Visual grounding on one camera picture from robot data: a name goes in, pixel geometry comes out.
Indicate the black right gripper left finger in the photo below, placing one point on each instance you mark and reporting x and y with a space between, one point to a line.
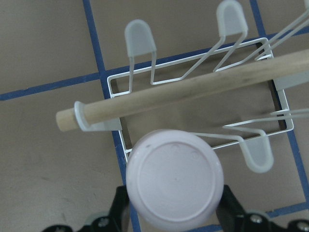
119 213

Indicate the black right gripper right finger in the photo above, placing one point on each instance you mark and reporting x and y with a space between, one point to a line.
229 212

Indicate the pink plastic cup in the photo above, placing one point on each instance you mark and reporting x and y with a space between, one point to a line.
174 180

